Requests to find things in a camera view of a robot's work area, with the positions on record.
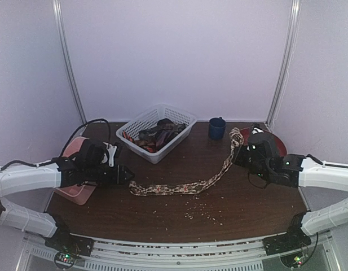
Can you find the paisley patterned tie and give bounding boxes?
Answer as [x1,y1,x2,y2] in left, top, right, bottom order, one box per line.
[128,127,244,197]

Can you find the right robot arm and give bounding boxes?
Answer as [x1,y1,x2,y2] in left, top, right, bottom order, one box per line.
[235,132,348,250]

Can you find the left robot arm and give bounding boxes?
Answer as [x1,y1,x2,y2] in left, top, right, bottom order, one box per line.
[0,137,135,251]

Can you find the dark ties in basket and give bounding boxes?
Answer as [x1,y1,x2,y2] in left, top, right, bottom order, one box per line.
[122,118,187,153]

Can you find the pink compartment organizer box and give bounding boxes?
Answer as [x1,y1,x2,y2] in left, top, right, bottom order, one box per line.
[54,137,95,206]

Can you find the white perforated plastic basket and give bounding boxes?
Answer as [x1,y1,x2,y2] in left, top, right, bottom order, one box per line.
[116,104,197,164]

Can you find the dark blue mug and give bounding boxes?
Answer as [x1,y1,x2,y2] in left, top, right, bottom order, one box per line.
[208,117,226,140]

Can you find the red round plate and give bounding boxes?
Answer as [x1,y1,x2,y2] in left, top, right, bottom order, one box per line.
[240,127,288,156]

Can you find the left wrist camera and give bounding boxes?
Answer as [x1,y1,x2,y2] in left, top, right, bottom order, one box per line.
[102,142,122,168]

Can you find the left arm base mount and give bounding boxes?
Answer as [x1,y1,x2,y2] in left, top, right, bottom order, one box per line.
[43,234,94,256]

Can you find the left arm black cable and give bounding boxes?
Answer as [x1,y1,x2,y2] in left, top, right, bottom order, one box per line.
[0,118,112,173]

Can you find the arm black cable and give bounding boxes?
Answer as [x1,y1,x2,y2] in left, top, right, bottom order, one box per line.
[302,154,327,263]
[0,118,112,173]

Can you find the aluminium front rail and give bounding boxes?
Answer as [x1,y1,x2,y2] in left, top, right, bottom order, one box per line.
[15,231,343,270]

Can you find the left frame post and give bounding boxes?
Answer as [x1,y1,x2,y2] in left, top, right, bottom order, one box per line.
[52,0,86,123]

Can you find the frame post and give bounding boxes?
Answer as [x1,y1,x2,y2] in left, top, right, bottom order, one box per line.
[266,0,301,129]
[52,0,86,123]

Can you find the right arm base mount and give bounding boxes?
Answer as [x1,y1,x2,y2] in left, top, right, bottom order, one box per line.
[262,233,312,256]

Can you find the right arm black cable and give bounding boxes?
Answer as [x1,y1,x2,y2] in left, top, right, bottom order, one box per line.
[302,154,327,263]

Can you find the right frame post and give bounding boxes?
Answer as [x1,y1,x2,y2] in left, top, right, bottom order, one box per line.
[266,0,301,129]

